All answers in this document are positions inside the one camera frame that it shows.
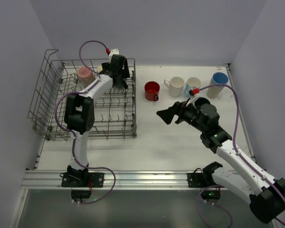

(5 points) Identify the pink patterned mug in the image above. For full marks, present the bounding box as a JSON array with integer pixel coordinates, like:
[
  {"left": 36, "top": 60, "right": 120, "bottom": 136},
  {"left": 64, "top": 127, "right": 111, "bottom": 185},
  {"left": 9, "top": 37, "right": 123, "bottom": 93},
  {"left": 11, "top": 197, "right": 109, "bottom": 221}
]
[{"left": 77, "top": 66, "right": 95, "bottom": 88}]

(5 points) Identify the tall beige cup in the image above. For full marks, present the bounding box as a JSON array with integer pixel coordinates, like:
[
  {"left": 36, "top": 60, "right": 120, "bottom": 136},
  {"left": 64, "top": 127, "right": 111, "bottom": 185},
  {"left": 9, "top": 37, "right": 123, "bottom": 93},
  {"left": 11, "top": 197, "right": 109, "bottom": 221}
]
[{"left": 206, "top": 80, "right": 224, "bottom": 99}]

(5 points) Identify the red mug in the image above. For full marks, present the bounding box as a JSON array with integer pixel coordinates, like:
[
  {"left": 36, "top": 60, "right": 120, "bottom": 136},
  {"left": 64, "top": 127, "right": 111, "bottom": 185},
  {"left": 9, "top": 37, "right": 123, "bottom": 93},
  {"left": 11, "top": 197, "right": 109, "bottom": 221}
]
[{"left": 144, "top": 81, "right": 160, "bottom": 101}]

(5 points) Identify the white faceted mug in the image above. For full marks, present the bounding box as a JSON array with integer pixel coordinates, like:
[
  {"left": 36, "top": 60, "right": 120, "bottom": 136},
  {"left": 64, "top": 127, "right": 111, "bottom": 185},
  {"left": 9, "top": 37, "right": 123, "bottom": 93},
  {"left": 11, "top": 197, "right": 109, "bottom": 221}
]
[{"left": 164, "top": 76, "right": 185, "bottom": 97}]

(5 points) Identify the light blue cup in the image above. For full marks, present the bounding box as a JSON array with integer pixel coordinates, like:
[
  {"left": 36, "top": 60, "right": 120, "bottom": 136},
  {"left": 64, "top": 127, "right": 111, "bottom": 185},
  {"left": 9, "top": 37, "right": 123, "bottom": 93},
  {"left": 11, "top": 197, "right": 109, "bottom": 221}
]
[{"left": 185, "top": 77, "right": 201, "bottom": 97}]

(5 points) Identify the cream ribbed cup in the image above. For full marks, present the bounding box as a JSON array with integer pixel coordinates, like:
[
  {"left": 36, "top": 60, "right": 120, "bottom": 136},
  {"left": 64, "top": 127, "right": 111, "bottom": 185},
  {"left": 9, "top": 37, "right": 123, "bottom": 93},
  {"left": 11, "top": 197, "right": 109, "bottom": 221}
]
[{"left": 97, "top": 65, "right": 103, "bottom": 74}]

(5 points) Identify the dark grey mug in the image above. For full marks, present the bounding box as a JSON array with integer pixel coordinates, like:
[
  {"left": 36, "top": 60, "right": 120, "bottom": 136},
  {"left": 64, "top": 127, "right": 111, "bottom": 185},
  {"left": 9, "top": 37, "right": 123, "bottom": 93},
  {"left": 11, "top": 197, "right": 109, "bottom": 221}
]
[{"left": 114, "top": 80, "right": 128, "bottom": 90}]

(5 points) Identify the dark green mug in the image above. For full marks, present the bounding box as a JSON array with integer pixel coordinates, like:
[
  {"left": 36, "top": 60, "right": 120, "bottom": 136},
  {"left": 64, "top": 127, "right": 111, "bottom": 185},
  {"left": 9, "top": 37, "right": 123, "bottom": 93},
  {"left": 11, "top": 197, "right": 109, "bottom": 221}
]
[{"left": 194, "top": 97, "right": 210, "bottom": 109}]

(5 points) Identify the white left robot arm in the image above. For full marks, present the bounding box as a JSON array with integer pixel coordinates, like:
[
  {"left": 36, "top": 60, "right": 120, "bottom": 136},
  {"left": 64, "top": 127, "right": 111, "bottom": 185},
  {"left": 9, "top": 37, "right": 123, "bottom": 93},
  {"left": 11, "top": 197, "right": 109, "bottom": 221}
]
[{"left": 62, "top": 54, "right": 130, "bottom": 187}]

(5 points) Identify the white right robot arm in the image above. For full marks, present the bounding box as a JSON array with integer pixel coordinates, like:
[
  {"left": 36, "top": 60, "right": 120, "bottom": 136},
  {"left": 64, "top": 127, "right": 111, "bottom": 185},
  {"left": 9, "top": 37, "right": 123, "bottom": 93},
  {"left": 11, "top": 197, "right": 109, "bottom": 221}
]
[{"left": 156, "top": 102, "right": 285, "bottom": 224}]

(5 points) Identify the right black controller box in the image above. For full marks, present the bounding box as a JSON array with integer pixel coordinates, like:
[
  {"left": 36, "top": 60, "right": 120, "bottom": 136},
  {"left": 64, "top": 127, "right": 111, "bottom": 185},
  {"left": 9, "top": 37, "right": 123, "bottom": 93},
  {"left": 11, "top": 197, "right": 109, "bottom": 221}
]
[{"left": 201, "top": 190, "right": 221, "bottom": 203}]

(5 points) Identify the black controller box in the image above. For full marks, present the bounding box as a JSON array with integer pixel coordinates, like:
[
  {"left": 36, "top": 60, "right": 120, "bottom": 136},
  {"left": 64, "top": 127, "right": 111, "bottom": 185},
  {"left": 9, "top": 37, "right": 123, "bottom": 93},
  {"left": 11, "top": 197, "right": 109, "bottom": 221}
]
[
  {"left": 71, "top": 189, "right": 92, "bottom": 202},
  {"left": 201, "top": 190, "right": 221, "bottom": 203}
]

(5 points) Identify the left black controller box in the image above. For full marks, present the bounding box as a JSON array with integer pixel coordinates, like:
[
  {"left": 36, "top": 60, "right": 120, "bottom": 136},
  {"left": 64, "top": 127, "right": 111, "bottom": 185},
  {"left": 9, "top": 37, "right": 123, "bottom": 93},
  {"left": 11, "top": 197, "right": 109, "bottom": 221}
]
[{"left": 71, "top": 189, "right": 92, "bottom": 202}]

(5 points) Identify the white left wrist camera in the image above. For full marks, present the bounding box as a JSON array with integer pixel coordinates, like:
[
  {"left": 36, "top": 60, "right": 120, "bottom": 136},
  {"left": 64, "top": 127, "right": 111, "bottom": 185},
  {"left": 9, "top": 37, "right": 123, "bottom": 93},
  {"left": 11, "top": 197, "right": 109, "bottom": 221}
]
[{"left": 109, "top": 48, "right": 119, "bottom": 56}]

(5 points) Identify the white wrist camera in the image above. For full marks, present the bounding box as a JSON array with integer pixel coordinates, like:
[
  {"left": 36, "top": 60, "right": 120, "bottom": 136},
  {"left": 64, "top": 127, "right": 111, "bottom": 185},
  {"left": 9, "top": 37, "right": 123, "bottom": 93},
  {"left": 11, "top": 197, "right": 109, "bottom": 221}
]
[
  {"left": 186, "top": 88, "right": 199, "bottom": 104},
  {"left": 109, "top": 48, "right": 119, "bottom": 56}
]

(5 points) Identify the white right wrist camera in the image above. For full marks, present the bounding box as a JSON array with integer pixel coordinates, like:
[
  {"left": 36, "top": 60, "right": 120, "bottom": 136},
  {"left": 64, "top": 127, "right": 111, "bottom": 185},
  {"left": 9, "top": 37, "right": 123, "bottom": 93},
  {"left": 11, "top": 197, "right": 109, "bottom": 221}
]
[{"left": 186, "top": 88, "right": 199, "bottom": 104}]

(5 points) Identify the grey wire dish rack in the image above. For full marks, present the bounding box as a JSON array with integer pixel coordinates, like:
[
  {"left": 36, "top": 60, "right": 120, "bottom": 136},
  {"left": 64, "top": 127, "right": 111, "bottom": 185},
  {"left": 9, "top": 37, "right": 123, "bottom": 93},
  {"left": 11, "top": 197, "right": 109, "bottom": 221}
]
[{"left": 27, "top": 49, "right": 137, "bottom": 141}]

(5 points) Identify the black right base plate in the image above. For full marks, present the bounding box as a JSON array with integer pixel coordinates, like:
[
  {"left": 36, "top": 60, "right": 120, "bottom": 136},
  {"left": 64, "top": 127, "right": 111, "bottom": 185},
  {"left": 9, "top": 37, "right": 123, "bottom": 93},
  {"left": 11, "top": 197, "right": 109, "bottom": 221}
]
[{"left": 186, "top": 167, "right": 226, "bottom": 188}]

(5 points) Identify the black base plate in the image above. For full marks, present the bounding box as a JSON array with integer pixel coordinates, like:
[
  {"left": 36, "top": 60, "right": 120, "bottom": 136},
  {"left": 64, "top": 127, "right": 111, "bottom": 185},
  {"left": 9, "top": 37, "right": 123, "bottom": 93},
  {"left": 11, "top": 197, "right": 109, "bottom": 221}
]
[
  {"left": 59, "top": 172, "right": 105, "bottom": 188},
  {"left": 186, "top": 167, "right": 226, "bottom": 188}
]

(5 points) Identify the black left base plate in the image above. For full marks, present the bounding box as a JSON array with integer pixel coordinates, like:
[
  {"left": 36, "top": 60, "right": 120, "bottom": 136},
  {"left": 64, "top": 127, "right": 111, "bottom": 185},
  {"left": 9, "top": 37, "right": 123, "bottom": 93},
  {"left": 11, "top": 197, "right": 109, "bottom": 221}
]
[{"left": 59, "top": 172, "right": 105, "bottom": 188}]

